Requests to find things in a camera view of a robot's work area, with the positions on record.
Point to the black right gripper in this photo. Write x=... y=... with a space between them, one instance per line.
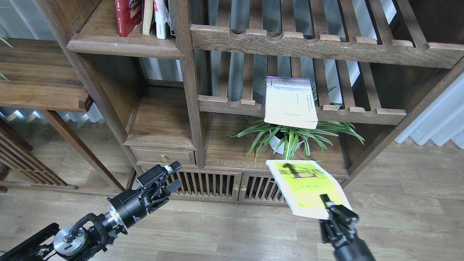
x=339 y=230

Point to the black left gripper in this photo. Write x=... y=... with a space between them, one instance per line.
x=130 y=206

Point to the yellow green cover book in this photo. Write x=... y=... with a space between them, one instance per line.
x=302 y=182

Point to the pale purple cover book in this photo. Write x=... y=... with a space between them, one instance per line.
x=290 y=102

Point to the red cover book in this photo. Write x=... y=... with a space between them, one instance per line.
x=129 y=15

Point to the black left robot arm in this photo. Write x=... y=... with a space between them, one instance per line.
x=92 y=233

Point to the white curtain behind shelf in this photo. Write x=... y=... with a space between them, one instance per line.
x=166 y=69

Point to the spider plant green leaves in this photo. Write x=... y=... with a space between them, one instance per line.
x=319 y=135

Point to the white plant pot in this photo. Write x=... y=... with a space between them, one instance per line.
x=285 y=143

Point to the dark wooden bookshelf cabinet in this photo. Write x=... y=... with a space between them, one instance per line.
x=385 y=82

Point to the white curtain right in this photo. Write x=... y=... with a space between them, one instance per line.
x=440 y=122

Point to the slatted wooden rack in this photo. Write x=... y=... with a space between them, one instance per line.
x=16 y=154

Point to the white red upright book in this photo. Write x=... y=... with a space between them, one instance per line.
x=162 y=19

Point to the brown wooden side table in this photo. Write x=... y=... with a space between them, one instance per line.
x=39 y=76

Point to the dark upright book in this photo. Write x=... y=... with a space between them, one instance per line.
x=171 y=20

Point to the tan upright book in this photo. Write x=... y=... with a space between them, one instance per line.
x=147 y=18

